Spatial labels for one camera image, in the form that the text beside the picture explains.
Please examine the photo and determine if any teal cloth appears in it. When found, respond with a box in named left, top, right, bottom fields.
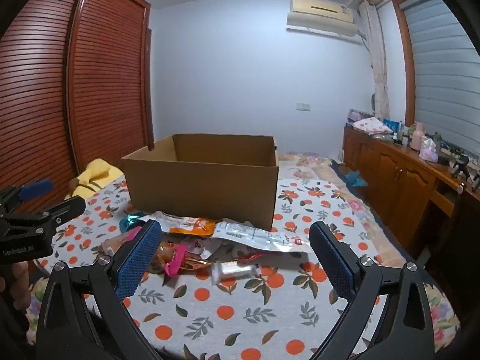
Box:
left=347, top=170, right=370, bottom=188

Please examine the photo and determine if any long white clear packet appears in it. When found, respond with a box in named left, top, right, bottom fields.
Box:
left=214, top=218, right=312, bottom=254

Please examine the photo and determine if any blue foil snack packet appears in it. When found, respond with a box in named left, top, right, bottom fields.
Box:
left=119, top=212, right=149, bottom=233

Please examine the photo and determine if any grey window blind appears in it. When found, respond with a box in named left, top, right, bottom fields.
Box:
left=403, top=0, right=480, bottom=158

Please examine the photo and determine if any floral quilt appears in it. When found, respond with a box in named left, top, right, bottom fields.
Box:
left=277, top=152, right=361, bottom=196

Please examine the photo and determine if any white purple print packet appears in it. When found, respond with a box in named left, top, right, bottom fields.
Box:
left=189, top=238, right=218, bottom=259

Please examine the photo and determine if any black tripod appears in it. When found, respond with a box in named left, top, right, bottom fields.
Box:
left=450, top=155, right=471, bottom=179

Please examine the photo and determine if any orange white snack packet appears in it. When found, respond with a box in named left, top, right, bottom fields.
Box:
left=150, top=211, right=218, bottom=237

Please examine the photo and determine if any brown cardboard box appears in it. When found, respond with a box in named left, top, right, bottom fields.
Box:
left=121, top=134, right=280, bottom=231

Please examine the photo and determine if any wooden desk with clutter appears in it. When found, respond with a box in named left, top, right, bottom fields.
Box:
left=342, top=125, right=480, bottom=259

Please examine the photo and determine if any red-brown slatted wardrobe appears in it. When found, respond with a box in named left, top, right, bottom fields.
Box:
left=0, top=0, right=155, bottom=211

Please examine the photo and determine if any wall air conditioner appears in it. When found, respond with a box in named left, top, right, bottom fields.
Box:
left=287, top=0, right=359, bottom=38

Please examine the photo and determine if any pink bottle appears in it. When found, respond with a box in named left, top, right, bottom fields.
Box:
left=410, top=122, right=426, bottom=151

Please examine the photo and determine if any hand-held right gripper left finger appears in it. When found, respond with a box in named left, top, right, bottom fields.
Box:
left=35, top=219, right=163, bottom=360

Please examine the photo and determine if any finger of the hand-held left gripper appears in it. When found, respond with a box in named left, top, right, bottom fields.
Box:
left=0, top=180, right=54, bottom=211
left=35, top=196, right=88, bottom=233

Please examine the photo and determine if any beige snack packet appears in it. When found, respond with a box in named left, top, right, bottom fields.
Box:
left=103, top=232, right=136, bottom=256

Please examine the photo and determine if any brown gold snack packet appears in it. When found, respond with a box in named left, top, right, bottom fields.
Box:
left=150, top=242, right=211, bottom=271

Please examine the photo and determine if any small clear snack packet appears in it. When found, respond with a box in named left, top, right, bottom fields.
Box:
left=211, top=260, right=263, bottom=286

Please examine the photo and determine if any yellow plush toy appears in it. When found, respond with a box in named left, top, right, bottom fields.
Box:
left=64, top=158, right=126, bottom=201

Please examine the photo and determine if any pink snack wrapper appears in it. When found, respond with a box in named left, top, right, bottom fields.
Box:
left=163, top=244, right=192, bottom=278

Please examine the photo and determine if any person's left hand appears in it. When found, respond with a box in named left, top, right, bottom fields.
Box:
left=0, top=260, right=31, bottom=308

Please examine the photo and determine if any folded floral cloth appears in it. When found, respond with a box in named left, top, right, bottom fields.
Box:
left=352, top=116, right=392, bottom=136

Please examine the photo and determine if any floral curtain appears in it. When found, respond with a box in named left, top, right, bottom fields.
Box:
left=358, top=1, right=391, bottom=121

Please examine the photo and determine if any orange fruit print bedsheet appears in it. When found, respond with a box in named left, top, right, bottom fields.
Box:
left=28, top=178, right=462, bottom=360

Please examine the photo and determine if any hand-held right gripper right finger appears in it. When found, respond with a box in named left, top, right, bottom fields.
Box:
left=307, top=220, right=437, bottom=360

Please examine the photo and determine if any wooden window frame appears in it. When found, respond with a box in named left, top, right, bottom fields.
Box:
left=390, top=0, right=432, bottom=128

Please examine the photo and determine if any purple tissue pack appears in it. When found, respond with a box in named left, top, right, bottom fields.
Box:
left=419, top=139, right=439, bottom=162

